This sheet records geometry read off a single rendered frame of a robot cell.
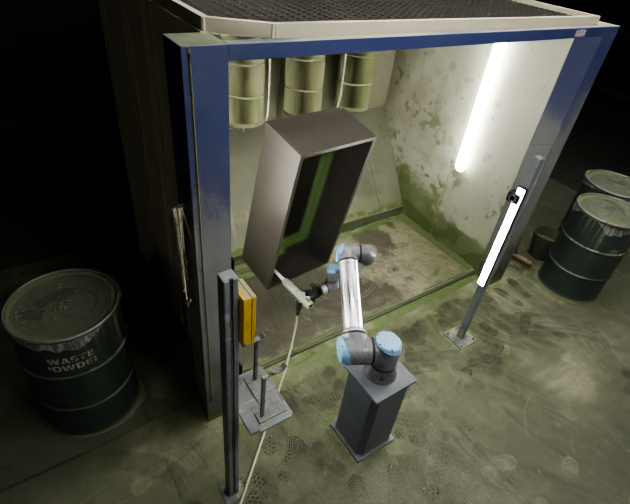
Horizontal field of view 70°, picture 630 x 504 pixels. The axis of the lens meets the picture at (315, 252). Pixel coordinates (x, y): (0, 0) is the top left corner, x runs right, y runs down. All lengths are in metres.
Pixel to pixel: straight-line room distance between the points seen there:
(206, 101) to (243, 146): 2.38
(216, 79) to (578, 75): 2.76
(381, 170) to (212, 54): 3.44
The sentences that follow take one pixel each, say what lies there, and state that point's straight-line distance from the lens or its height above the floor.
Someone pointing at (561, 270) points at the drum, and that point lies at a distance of 4.78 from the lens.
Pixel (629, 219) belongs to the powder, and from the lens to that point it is 4.74.
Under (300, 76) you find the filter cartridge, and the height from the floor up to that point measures 1.62.
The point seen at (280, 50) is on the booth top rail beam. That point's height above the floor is 2.26.
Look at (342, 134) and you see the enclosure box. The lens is 2.78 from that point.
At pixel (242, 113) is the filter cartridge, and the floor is 1.38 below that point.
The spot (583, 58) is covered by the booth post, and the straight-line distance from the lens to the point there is 3.87.
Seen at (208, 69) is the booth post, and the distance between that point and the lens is 1.80.
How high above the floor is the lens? 2.71
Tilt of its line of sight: 37 degrees down
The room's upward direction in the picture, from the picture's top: 7 degrees clockwise
